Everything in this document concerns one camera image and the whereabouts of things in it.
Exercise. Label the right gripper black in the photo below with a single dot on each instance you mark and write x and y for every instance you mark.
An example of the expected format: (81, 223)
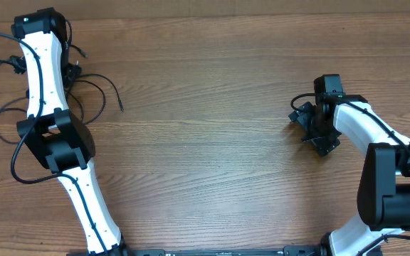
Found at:
(326, 144)

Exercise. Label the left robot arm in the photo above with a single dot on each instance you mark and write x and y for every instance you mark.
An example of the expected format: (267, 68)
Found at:
(55, 136)

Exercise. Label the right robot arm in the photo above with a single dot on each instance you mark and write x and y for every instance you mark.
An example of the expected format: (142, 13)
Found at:
(383, 197)

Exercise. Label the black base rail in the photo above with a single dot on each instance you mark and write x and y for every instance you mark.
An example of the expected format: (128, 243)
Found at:
(223, 252)

